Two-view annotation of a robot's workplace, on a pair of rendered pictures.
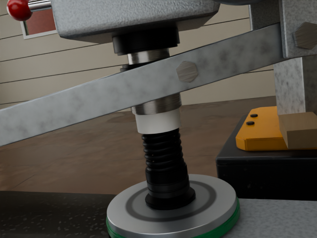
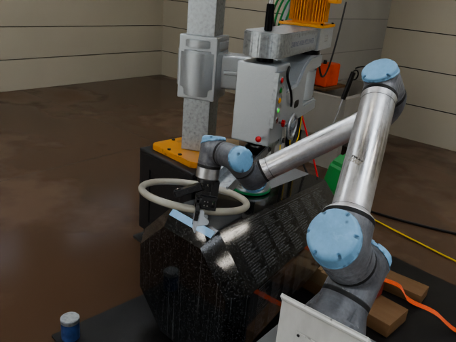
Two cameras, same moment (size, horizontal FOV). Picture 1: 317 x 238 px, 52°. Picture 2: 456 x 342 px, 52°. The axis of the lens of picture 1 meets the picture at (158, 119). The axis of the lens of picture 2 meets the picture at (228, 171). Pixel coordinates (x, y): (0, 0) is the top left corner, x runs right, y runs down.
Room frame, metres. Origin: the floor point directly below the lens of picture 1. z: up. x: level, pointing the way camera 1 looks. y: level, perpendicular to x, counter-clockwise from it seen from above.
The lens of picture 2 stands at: (-0.24, 2.37, 1.88)
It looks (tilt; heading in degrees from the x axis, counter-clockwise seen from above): 22 degrees down; 291
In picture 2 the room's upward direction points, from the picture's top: 5 degrees clockwise
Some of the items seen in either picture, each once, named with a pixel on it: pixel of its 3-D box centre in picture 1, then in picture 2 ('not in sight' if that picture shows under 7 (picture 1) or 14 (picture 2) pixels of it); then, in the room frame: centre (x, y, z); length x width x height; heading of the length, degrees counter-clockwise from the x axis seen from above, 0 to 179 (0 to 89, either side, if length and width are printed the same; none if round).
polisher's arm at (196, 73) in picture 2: not in sight; (232, 70); (0.91, -0.58, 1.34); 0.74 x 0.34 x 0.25; 10
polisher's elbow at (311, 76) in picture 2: not in sight; (299, 82); (0.46, -0.66, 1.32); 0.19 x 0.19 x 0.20
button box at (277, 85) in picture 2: not in sight; (276, 100); (0.40, 0.08, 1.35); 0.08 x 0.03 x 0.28; 86
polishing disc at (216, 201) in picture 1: (171, 201); (251, 184); (0.51, 0.00, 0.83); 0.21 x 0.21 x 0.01
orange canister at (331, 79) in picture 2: not in sight; (329, 73); (0.73, -3.30, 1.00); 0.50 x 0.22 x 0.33; 72
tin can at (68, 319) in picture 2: not in sight; (70, 327); (1.21, 0.72, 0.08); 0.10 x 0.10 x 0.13
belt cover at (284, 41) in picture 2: not in sight; (289, 42); (0.48, -0.35, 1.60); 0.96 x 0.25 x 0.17; 86
